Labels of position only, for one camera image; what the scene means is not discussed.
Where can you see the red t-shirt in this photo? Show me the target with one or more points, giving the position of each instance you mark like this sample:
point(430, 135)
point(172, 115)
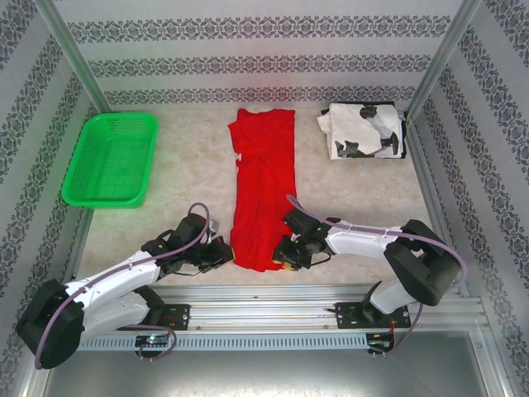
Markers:
point(264, 186)

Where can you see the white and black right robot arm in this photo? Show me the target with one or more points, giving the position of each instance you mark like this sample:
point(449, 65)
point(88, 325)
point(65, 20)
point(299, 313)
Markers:
point(359, 244)

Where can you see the grey metal sheet panel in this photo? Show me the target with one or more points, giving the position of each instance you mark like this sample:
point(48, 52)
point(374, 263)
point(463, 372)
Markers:
point(264, 372)

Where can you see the folded white printed t-shirt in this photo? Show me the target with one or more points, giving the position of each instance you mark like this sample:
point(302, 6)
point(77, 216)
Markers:
point(355, 128)

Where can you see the green plastic basket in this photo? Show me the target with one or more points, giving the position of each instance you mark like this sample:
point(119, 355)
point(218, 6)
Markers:
point(111, 161)

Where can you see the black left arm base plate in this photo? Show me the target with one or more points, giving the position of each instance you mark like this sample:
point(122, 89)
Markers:
point(177, 316)

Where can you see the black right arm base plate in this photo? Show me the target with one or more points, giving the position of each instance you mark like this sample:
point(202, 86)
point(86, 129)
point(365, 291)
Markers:
point(349, 316)

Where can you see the aluminium side rail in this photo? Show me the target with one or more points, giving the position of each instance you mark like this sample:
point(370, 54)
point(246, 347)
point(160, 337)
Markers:
point(80, 244)
point(438, 198)

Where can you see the aluminium corner post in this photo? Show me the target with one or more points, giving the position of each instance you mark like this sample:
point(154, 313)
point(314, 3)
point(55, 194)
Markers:
point(70, 54)
point(446, 54)

